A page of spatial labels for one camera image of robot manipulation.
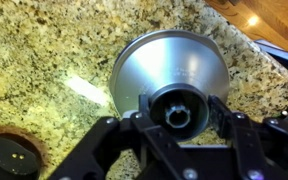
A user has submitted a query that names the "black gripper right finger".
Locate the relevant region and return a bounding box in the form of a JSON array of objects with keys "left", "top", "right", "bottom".
[{"left": 208, "top": 95, "right": 268, "bottom": 180}]

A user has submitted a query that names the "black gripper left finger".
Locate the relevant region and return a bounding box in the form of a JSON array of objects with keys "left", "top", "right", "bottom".
[{"left": 137, "top": 95, "right": 191, "bottom": 180}]

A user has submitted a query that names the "grey metal dome cover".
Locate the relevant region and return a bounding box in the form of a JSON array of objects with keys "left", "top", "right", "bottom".
[{"left": 109, "top": 30, "right": 230, "bottom": 141}]

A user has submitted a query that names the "stainless steel gas stove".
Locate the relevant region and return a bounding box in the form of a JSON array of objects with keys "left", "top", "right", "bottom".
[{"left": 255, "top": 39, "right": 288, "bottom": 70}]

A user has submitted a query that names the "small black cast-iron skillet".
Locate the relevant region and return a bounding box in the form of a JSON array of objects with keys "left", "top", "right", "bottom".
[{"left": 0, "top": 133, "right": 42, "bottom": 180}]

